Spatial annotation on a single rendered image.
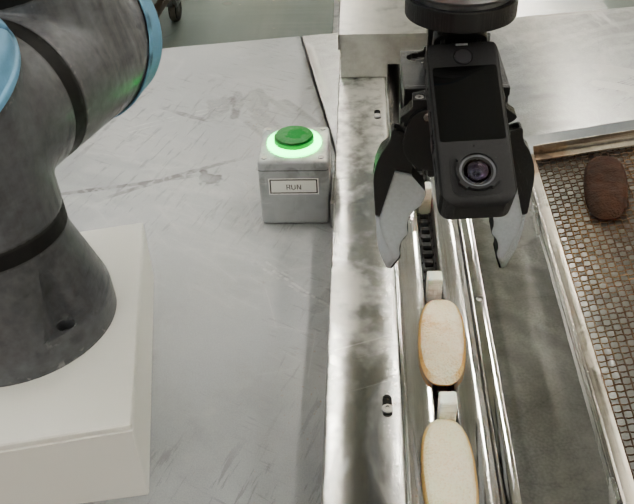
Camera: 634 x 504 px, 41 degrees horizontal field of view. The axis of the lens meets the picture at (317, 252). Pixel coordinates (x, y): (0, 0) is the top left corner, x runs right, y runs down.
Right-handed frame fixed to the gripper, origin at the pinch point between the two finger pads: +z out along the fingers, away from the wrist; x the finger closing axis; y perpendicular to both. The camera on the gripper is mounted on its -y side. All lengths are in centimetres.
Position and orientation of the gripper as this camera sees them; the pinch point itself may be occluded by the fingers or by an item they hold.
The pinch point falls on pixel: (446, 261)
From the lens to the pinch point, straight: 65.2
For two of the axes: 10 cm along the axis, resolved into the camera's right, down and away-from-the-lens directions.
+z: 0.4, 7.9, 6.1
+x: -10.0, 0.1, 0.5
